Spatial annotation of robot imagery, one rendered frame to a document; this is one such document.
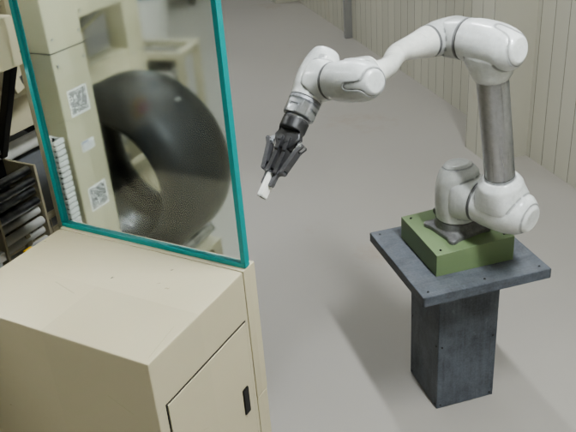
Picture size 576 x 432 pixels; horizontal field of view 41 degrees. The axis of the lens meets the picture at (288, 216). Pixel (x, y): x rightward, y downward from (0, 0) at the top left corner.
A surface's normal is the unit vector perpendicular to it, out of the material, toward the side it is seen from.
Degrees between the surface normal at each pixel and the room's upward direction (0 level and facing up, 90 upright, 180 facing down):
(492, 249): 90
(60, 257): 0
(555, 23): 90
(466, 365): 90
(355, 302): 0
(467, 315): 90
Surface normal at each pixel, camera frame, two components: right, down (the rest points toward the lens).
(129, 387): -0.47, 0.45
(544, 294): -0.07, -0.88
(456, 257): 0.28, 0.44
